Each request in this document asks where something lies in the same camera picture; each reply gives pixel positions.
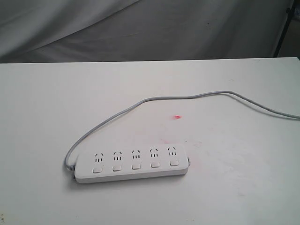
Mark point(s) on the white five-outlet power strip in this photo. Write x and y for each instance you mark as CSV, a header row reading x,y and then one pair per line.
x,y
131,163

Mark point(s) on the grey backdrop cloth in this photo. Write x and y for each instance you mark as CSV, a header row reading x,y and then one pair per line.
x,y
139,30

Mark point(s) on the black tripod stand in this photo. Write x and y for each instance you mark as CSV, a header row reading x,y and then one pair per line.
x,y
290,14

